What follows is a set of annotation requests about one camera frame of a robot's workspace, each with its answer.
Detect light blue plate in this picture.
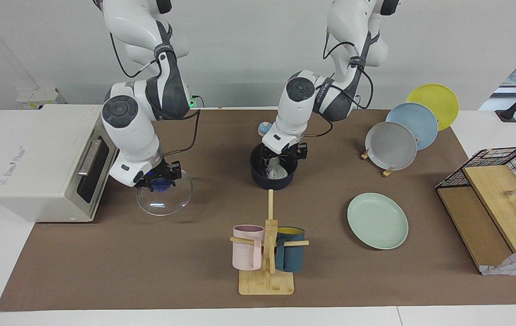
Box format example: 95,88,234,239
386,103,439,151

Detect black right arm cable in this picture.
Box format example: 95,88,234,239
110,32,202,157

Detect dark pot purple handle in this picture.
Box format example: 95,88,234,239
250,144,299,190

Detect green plate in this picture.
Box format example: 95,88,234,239
347,193,409,250

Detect white vermicelli bundle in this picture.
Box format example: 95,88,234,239
265,157,291,180

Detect wooden storage shelf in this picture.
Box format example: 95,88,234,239
437,165,516,276

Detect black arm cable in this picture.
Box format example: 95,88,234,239
110,32,202,157
305,27,375,138

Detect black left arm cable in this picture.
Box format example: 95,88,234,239
305,27,375,138

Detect grey plate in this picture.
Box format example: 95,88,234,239
365,121,418,171

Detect dark teal mug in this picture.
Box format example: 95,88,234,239
275,227,305,273

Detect brown table mat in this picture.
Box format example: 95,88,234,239
0,109,516,312

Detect cream toaster oven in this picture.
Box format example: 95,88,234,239
0,104,120,222

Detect yellow plate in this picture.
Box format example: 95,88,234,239
406,84,459,132

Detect pink mug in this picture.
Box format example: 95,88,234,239
232,225,265,271

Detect wooden mug tree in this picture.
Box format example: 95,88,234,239
230,189,309,296

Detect glass lid purple knob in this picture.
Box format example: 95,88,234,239
137,170,193,216

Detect wooden plate rack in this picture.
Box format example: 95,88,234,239
361,138,421,177

